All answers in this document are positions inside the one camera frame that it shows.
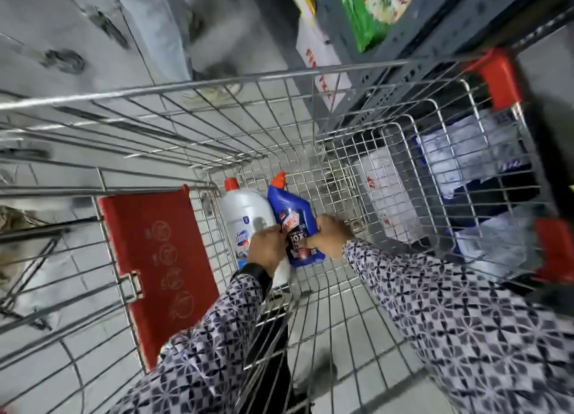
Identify red plastic cart corner bumper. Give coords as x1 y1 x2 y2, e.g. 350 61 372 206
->
533 218 574 285
464 48 525 112

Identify grey metal shelf rack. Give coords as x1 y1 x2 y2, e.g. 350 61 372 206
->
265 0 574 302

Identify person's black trousers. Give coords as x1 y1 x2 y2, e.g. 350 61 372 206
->
242 288 315 414

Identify red plastic cart seat flap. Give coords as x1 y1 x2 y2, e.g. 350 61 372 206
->
98 185 220 372

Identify white and blue wrapped pack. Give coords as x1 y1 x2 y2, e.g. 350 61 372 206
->
448 205 546 281
414 111 531 200

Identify person's right forearm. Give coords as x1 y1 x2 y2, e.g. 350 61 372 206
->
342 239 574 414

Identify person's right hand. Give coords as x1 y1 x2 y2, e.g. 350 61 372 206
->
306 215 356 260

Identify white carton with red print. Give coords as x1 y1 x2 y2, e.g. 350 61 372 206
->
353 146 432 245
294 17 353 114

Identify person's left hand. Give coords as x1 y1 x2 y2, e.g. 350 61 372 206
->
247 224 289 279

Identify green food packet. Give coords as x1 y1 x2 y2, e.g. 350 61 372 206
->
335 0 413 54

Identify white bottle with red cap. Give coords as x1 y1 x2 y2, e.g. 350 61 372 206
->
219 177 293 290

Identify blue bottle with orange cap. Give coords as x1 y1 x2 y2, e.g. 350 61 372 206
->
267 171 327 268

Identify person's left forearm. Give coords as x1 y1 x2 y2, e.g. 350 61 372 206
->
105 263 274 414

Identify silver wire shopping cart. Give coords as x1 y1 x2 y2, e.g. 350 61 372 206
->
0 48 574 414

